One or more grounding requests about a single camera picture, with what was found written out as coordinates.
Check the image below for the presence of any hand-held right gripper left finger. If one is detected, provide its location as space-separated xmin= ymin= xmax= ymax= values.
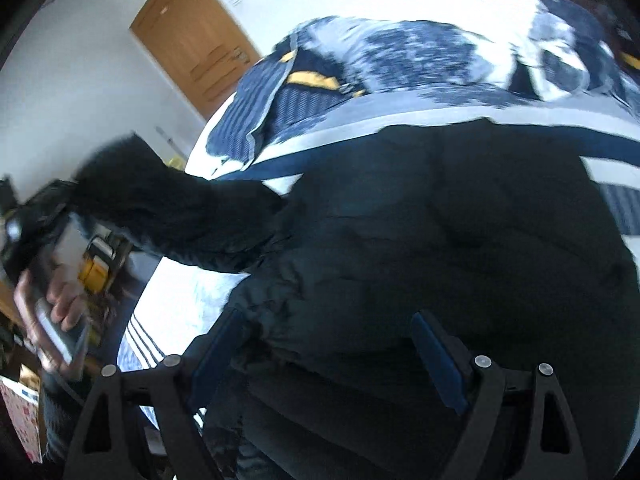
xmin=62 ymin=307 xmax=246 ymax=480

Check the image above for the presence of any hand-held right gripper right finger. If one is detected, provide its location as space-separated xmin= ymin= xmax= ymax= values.
xmin=409 ymin=310 xmax=583 ymax=480

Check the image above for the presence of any black fur-trimmed puffer jacket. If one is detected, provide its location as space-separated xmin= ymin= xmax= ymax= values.
xmin=70 ymin=117 xmax=638 ymax=480

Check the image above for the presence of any person's left forearm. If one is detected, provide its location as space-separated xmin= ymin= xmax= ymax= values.
xmin=39 ymin=372 xmax=96 ymax=468

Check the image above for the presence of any person's left hand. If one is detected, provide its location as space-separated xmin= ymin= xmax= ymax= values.
xmin=14 ymin=262 xmax=91 ymax=378

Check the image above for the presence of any yellow box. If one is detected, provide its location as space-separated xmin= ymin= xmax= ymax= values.
xmin=76 ymin=236 xmax=123 ymax=295

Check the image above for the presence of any pink patterned cardboard box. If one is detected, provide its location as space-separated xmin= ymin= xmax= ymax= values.
xmin=0 ymin=374 xmax=45 ymax=465

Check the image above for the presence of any wooden door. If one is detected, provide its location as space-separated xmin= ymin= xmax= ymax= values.
xmin=129 ymin=0 xmax=262 ymax=122

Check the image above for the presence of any blue patterned pillow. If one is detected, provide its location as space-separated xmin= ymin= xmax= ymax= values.
xmin=206 ymin=35 xmax=368 ymax=173

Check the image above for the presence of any blue white crumpled duvet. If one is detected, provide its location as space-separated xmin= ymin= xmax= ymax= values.
xmin=295 ymin=0 xmax=640 ymax=111

